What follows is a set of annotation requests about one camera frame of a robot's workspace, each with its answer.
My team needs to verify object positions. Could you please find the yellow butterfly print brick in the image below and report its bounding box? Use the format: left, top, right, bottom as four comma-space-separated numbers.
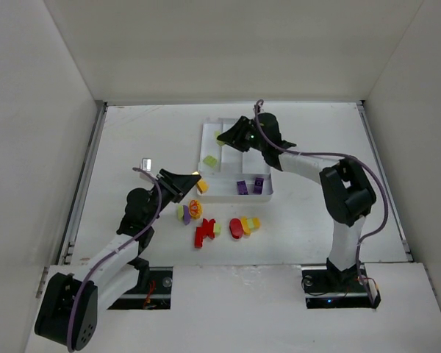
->
188, 199, 203, 219

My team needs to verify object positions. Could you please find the yellow long brick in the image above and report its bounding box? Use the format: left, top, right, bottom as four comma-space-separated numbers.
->
192, 171, 209, 195

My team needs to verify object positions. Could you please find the purple brick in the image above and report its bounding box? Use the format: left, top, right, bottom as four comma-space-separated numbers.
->
253, 177, 264, 195
237, 180, 248, 196

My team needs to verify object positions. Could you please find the lavender half-round brick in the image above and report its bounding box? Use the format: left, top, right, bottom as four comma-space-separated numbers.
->
182, 205, 192, 225

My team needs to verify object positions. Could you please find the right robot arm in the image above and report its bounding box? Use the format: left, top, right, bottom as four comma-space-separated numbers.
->
217, 113, 376, 283

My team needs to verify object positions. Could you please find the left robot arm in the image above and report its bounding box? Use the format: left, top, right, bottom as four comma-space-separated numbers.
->
34, 169, 201, 352

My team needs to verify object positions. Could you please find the white divided plastic tray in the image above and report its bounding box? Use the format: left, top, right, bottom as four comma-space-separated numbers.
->
197, 118, 273, 203

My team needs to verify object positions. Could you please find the red butterfly-shaped brick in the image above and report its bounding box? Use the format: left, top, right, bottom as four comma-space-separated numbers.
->
194, 218, 215, 249

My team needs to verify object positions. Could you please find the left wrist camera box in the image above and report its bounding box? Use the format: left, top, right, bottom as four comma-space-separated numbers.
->
140, 157, 152, 172

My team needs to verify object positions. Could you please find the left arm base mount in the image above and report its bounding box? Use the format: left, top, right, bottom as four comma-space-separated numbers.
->
109, 258, 173, 310

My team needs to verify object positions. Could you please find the left aluminium frame rail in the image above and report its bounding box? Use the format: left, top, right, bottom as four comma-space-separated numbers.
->
35, 100, 107, 299

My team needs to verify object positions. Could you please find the aluminium frame rail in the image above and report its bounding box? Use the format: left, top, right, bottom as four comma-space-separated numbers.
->
35, 100, 107, 299
356, 101, 440, 297

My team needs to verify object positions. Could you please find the right aluminium frame rail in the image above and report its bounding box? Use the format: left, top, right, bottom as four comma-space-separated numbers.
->
356, 101, 440, 297

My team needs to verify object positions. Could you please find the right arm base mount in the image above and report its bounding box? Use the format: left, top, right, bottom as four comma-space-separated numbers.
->
301, 261, 381, 309

